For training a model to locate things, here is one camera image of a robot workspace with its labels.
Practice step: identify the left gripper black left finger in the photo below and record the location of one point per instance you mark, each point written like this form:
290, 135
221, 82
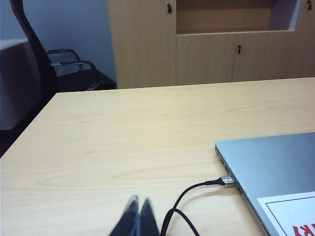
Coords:
126, 218

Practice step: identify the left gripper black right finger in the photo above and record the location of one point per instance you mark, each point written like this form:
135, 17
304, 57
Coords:
147, 218

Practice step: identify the silver Dell laptop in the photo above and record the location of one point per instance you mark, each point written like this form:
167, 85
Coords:
275, 167

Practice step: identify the white nice try sticker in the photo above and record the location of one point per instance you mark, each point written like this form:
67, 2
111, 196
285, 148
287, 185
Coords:
292, 214

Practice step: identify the black office chair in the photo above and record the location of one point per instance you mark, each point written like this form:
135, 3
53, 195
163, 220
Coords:
46, 64

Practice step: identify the light wooden shelf cabinet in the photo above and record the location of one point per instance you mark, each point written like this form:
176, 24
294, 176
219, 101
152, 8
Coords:
201, 49

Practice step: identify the small black cabinet key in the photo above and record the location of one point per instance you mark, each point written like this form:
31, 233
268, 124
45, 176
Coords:
239, 48
169, 7
309, 5

